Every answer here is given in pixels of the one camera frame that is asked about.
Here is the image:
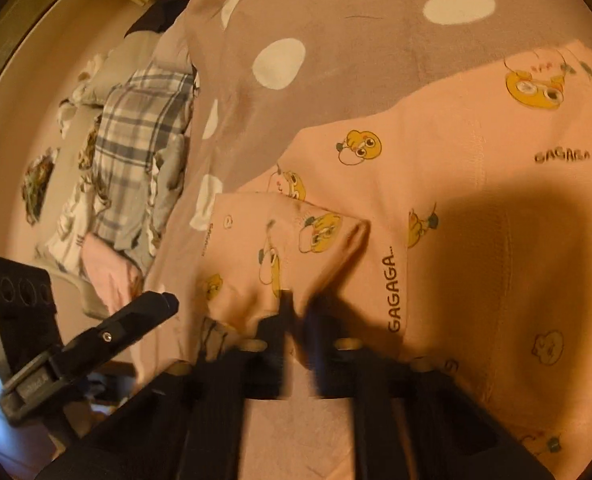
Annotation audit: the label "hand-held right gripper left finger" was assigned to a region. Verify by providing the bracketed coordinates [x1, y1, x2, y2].
[36, 287, 297, 480]

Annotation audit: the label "beige cloth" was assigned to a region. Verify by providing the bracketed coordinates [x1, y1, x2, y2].
[73, 30, 164, 108]

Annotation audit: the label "grey cloth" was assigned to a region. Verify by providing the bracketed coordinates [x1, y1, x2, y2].
[150, 132, 187, 243]

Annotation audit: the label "small patterned cloth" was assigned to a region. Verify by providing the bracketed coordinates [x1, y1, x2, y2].
[22, 147, 60, 225]

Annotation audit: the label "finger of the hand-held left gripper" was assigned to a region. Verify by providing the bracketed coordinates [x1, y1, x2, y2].
[50, 291, 179, 379]

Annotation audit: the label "pink cartoon print pants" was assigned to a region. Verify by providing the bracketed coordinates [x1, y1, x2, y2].
[196, 42, 592, 480]

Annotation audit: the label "polka dot blanket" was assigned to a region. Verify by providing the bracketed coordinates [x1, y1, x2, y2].
[140, 0, 592, 480]

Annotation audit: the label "plaid grey pillow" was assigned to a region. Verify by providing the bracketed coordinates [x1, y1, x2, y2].
[93, 62, 197, 261]

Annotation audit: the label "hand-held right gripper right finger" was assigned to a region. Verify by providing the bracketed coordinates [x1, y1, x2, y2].
[303, 294, 557, 480]

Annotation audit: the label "pink cloth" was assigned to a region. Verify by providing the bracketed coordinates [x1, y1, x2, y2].
[82, 234, 144, 317]

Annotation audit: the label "white printed cloth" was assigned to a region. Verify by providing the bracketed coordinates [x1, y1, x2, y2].
[38, 175, 107, 281]

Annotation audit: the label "dark cloth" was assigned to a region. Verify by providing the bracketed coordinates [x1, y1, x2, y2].
[124, 0, 193, 37]

